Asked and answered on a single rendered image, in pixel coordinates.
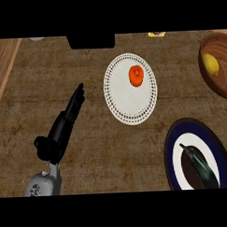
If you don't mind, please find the yellow packet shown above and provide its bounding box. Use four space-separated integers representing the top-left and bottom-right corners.
148 31 166 38

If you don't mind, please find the orange-red fruit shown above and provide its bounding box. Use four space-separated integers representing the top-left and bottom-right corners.
127 64 145 89

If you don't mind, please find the brown wooden bowl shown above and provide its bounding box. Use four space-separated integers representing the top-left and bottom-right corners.
197 31 227 102

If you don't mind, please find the dark green eggplant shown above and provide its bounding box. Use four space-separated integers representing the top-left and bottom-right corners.
178 141 220 191

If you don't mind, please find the pale grey object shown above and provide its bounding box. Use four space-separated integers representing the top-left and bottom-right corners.
29 36 47 42

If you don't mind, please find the white dotted-rim plate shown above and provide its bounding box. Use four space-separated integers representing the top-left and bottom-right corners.
102 50 160 127

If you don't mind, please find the blue-rimmed white plate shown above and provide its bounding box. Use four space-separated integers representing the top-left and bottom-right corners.
163 115 227 192

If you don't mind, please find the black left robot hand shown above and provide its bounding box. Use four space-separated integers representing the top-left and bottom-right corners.
31 82 89 166

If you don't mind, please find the yellow lemon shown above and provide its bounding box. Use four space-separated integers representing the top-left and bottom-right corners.
202 52 220 78

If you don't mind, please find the black box-shaped appliance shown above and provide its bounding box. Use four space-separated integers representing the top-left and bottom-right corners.
65 33 116 51

